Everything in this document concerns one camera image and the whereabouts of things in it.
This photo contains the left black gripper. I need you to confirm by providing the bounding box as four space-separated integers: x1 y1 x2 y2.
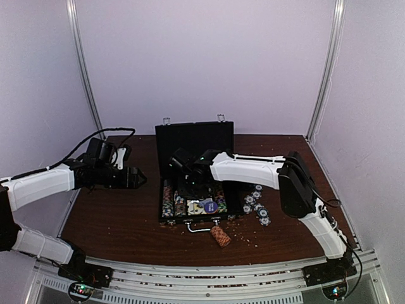
95 164 147 189

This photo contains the black poker case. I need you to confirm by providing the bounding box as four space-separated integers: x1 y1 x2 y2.
155 115 244 225

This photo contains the clear round dealer button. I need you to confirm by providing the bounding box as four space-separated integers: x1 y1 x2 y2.
187 201 204 215

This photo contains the brown poker chip roll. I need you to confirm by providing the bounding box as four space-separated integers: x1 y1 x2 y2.
210 225 232 248

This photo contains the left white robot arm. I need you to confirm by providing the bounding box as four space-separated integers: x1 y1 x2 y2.
1 160 147 281

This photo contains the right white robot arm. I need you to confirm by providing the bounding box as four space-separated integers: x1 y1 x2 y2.
169 148 353 280

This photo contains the playing card deck box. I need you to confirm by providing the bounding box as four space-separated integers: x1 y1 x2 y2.
187 199 206 215

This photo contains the poker chip row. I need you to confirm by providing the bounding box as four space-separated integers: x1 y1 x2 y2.
162 179 174 218
215 190 228 213
174 191 186 217

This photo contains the purple small blind button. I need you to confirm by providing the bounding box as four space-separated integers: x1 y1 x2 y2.
204 201 218 214

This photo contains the right poker chip row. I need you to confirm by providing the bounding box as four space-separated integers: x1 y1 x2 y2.
215 190 228 213

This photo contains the left poker chip row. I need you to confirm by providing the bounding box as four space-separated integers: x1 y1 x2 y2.
162 179 174 218

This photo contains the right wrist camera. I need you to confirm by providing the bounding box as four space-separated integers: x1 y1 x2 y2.
168 148 196 175

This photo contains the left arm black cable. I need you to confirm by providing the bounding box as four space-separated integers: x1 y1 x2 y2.
0 127 136 183

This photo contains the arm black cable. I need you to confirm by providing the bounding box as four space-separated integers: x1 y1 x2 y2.
281 158 363 286
0 127 136 183

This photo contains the aluminium front rail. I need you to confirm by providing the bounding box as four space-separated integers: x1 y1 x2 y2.
22 250 394 303

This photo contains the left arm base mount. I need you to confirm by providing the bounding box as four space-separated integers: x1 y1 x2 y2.
58 258 113 288

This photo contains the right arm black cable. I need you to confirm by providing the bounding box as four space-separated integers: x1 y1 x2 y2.
281 158 363 286

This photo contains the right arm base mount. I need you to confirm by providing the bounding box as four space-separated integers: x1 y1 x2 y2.
302 258 357 286

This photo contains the left aluminium frame post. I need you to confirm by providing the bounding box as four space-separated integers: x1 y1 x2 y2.
66 0 103 131

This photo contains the aluminium frame post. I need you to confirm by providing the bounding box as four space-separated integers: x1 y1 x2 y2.
66 0 103 131
306 0 346 143

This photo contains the right aluminium frame post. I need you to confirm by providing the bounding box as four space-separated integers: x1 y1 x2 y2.
306 0 346 143

